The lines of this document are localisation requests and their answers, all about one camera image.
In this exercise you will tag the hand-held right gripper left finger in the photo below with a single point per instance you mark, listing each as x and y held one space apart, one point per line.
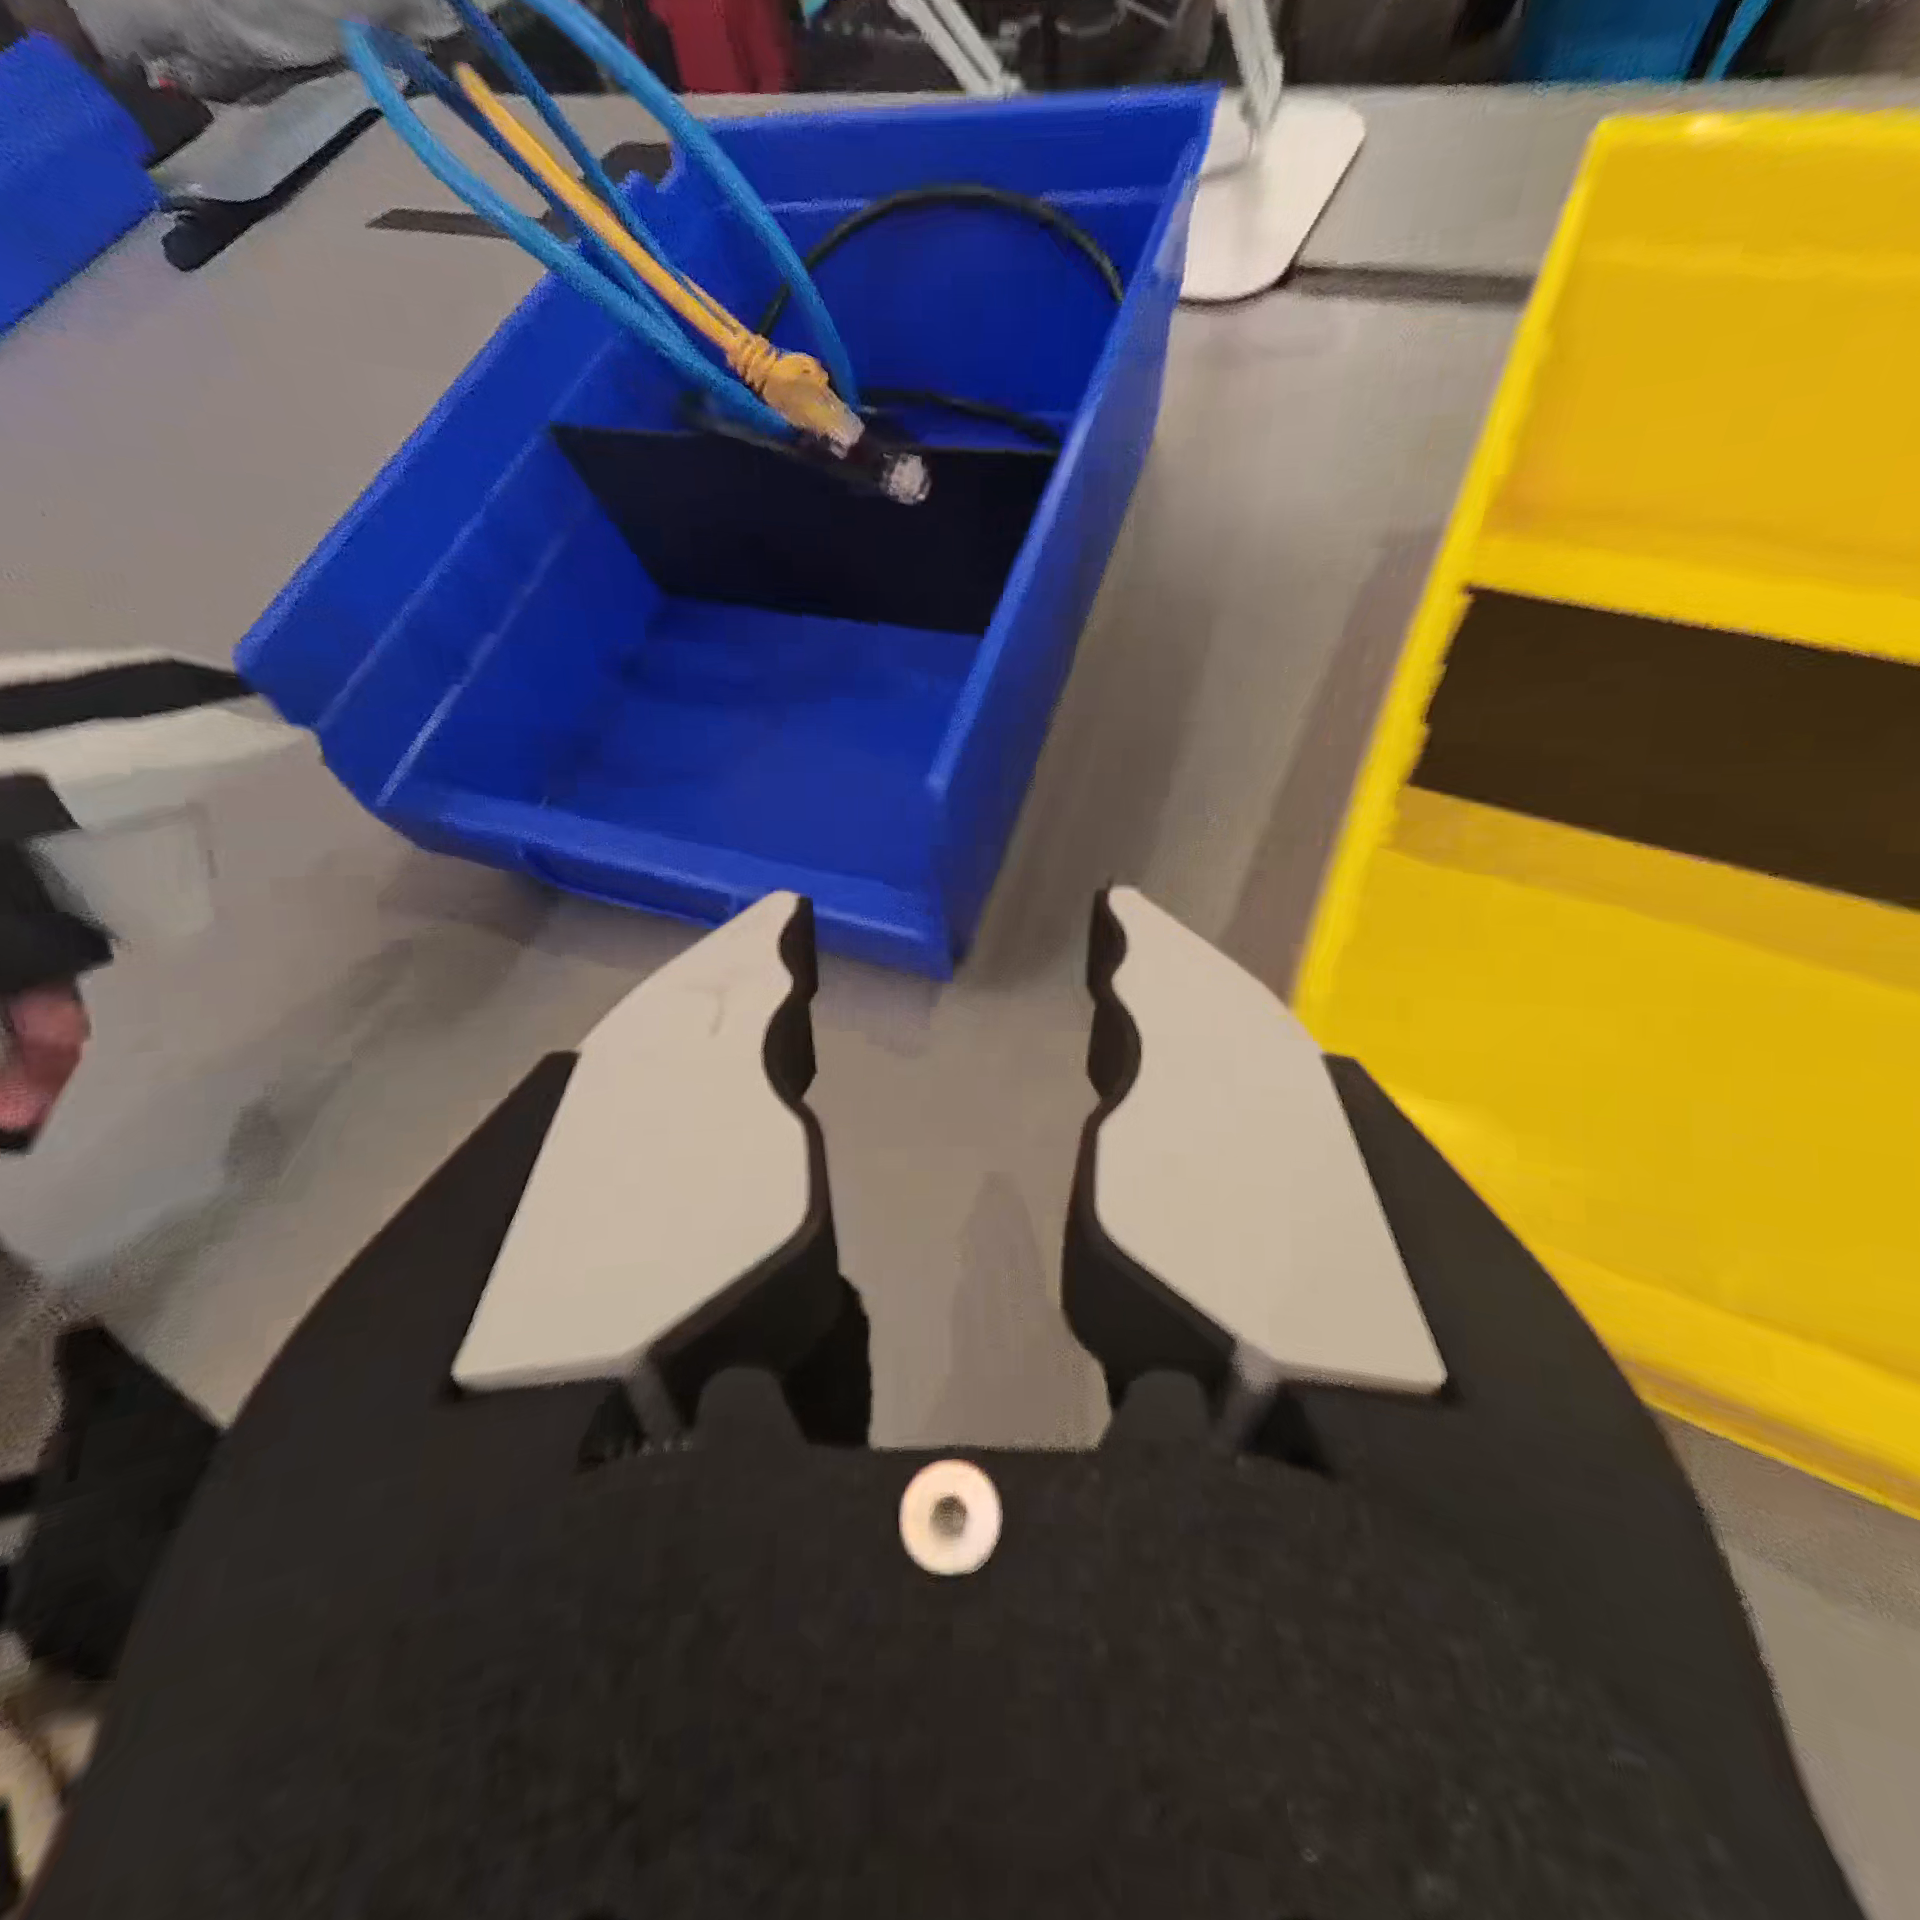
645 1201

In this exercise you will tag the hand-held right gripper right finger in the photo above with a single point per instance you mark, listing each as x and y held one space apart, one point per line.
1246 1201

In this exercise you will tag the blue plastic bin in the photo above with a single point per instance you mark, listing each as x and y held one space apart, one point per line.
60 165
780 749

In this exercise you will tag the yellow plastic bin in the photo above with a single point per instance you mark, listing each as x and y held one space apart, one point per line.
1622 1081

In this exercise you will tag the person's left hand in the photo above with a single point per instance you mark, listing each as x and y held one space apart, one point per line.
31 1066

